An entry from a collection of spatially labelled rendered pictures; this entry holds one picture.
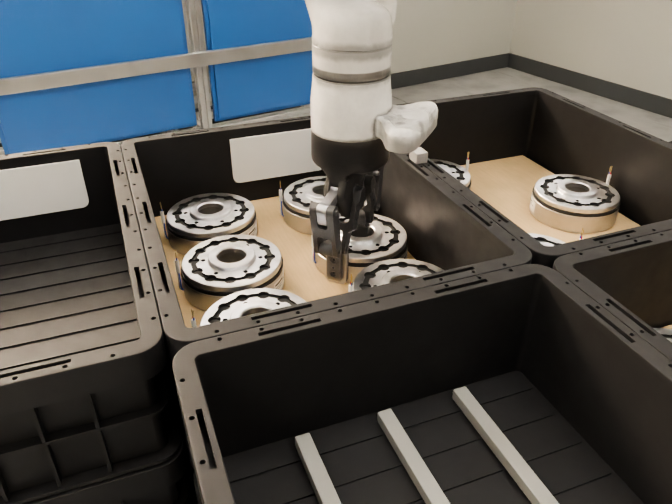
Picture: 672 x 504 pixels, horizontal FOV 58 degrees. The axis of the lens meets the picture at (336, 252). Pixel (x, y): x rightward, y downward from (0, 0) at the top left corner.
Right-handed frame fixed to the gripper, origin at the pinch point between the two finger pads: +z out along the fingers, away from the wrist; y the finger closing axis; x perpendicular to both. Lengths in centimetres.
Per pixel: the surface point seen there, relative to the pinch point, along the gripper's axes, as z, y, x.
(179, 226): -0.9, 3.6, -19.0
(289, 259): 2.2, 0.3, -7.1
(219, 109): 48, -154, -123
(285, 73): 38, -180, -105
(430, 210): -4.9, -4.3, 7.3
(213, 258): -1.4, 8.3, -11.3
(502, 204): 2.2, -22.9, 12.1
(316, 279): 2.2, 2.6, -2.6
